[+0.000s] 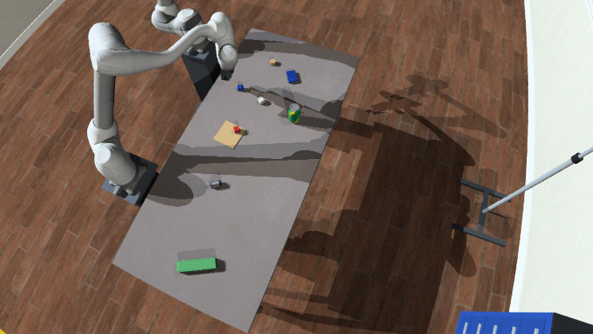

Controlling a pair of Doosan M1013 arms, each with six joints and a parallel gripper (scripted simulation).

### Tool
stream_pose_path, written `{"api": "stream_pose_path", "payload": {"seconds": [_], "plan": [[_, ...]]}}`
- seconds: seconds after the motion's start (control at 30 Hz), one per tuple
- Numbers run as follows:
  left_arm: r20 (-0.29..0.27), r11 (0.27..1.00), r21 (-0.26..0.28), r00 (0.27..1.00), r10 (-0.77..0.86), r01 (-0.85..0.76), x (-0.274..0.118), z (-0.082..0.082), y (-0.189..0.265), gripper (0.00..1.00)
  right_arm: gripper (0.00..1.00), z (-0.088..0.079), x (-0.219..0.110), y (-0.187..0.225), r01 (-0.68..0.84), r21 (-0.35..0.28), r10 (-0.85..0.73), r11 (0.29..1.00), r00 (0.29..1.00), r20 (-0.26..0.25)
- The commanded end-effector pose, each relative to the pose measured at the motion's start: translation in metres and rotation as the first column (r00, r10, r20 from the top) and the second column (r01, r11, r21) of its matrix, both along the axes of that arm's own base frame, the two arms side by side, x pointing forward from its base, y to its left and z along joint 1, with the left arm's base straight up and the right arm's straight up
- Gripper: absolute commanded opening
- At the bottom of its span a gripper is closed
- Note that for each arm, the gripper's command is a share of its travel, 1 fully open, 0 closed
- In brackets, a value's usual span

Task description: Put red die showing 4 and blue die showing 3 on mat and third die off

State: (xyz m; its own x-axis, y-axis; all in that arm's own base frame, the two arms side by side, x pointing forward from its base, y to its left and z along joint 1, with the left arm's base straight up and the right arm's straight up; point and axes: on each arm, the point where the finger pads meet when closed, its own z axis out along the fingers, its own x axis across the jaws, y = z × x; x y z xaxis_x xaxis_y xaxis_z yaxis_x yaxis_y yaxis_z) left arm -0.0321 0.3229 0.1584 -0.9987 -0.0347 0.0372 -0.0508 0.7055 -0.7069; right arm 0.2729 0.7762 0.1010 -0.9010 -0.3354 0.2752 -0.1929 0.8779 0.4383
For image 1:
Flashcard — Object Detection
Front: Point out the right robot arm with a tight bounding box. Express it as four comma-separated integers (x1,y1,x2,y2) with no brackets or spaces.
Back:
87,12,238,196

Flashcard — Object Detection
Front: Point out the beige flat mat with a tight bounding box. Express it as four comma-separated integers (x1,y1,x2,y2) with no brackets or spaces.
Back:
213,121,246,149

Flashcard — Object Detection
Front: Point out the green rectangular box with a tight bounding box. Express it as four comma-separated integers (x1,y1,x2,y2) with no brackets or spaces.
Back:
177,257,217,272

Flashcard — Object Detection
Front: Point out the green soda can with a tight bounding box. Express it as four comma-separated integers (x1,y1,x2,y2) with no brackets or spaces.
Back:
289,103,300,123

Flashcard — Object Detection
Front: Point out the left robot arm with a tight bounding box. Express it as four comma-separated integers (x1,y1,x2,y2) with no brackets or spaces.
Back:
152,0,211,54

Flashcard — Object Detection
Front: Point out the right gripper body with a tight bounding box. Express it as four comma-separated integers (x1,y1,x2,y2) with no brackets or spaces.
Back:
221,66,235,81

